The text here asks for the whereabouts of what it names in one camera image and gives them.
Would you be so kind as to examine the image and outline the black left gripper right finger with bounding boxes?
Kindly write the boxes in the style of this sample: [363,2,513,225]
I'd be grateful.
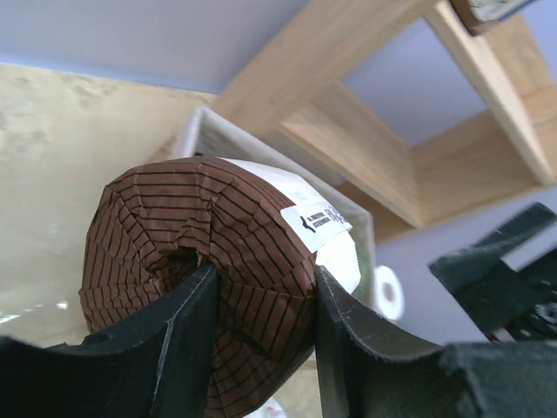
[315,266,483,417]

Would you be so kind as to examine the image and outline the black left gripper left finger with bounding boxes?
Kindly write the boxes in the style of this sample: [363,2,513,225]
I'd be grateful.
[1,265,218,417]

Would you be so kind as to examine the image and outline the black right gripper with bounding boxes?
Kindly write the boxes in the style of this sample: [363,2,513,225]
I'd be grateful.
[428,203,556,342]

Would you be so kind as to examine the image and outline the brown-topped paper roll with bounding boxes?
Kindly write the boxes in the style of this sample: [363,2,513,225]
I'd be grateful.
[77,155,362,418]

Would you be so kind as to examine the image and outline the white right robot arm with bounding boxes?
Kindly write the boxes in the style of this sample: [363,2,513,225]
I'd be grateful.
[377,189,556,344]

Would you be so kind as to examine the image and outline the wooden shelf unit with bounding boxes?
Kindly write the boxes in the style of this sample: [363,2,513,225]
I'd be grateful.
[213,1,556,241]

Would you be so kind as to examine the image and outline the wicker basket with liner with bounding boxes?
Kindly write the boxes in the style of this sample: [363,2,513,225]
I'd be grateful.
[171,107,378,307]

